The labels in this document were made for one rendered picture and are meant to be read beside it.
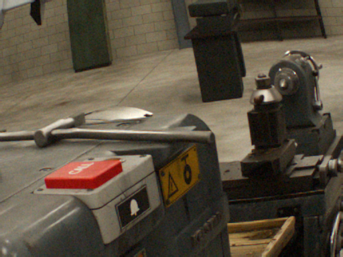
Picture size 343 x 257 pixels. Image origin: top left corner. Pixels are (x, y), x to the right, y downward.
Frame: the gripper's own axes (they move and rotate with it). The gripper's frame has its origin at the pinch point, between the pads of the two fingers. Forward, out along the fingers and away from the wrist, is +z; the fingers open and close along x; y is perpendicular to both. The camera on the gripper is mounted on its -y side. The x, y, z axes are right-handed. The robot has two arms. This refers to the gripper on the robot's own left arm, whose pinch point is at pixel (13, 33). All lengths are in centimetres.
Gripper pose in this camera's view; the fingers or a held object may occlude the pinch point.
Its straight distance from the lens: 86.5
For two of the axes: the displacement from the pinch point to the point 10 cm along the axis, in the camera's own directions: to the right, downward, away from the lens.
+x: 2.0, -1.9, 9.6
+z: -0.7, 9.8, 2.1
